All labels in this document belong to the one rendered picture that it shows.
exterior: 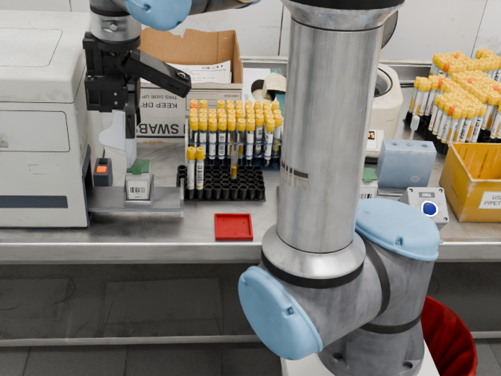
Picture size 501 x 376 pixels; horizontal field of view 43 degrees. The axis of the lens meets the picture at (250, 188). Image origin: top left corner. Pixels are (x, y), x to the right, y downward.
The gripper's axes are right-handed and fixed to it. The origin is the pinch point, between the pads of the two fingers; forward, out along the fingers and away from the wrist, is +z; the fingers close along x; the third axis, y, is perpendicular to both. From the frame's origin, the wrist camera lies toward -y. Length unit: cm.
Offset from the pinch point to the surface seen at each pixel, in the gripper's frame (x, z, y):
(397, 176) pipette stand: -7, 11, -51
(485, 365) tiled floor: -32, 102, -105
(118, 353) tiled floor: -39, 103, 13
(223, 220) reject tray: 2.3, 14.7, -15.5
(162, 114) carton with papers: -24.7, 7.9, -3.4
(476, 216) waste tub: 3, 13, -64
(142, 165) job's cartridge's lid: 0.0, 4.2, -0.8
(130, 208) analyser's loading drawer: 3.6, 11.0, 1.3
